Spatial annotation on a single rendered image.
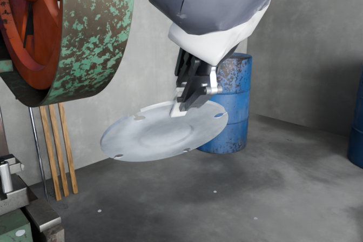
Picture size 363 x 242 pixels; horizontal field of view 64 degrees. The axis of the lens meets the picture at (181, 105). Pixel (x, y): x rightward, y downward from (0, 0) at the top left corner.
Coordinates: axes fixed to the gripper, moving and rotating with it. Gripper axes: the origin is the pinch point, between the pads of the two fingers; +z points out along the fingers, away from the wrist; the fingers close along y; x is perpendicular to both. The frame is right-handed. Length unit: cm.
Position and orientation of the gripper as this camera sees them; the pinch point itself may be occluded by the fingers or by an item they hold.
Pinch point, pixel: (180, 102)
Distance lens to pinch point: 54.5
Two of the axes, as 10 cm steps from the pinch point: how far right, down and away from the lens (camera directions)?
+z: -2.4, 5.0, 8.3
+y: -2.4, -8.6, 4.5
